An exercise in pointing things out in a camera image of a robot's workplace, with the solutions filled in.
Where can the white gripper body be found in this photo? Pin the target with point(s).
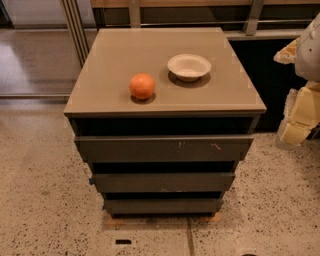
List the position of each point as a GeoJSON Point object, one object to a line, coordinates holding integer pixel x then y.
{"type": "Point", "coordinates": [309, 56]}

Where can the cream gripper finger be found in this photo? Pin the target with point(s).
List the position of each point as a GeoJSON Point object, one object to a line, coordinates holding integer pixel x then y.
{"type": "Point", "coordinates": [294, 134]}

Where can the grey bottom drawer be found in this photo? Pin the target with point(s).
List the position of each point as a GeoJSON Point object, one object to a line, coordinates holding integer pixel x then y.
{"type": "Point", "coordinates": [163, 206]}

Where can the grey drawer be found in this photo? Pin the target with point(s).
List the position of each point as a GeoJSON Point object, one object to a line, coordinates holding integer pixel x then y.
{"type": "Point", "coordinates": [94, 149]}
{"type": "Point", "coordinates": [162, 182]}
{"type": "Point", "coordinates": [163, 206]}

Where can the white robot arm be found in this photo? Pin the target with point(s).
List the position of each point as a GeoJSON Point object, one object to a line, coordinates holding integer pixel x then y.
{"type": "Point", "coordinates": [304, 54]}

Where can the grey drawer cabinet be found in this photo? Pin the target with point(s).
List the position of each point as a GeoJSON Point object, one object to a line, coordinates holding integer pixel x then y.
{"type": "Point", "coordinates": [223, 102]}

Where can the grey middle drawer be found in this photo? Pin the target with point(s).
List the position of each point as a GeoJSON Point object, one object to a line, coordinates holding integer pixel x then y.
{"type": "Point", "coordinates": [162, 182]}

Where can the grey top drawer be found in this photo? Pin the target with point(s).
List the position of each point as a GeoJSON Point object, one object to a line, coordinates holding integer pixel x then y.
{"type": "Point", "coordinates": [94, 149]}

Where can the black object at right edge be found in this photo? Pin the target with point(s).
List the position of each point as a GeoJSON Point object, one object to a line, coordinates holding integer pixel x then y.
{"type": "Point", "coordinates": [315, 133]}

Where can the white paper bowl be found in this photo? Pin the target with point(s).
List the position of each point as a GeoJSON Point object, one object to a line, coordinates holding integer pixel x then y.
{"type": "Point", "coordinates": [188, 67]}

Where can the orange fruit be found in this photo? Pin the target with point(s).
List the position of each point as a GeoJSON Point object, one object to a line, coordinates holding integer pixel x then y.
{"type": "Point", "coordinates": [142, 86]}

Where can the metal railing frame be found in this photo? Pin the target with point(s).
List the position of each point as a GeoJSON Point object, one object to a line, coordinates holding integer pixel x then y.
{"type": "Point", "coordinates": [256, 28]}

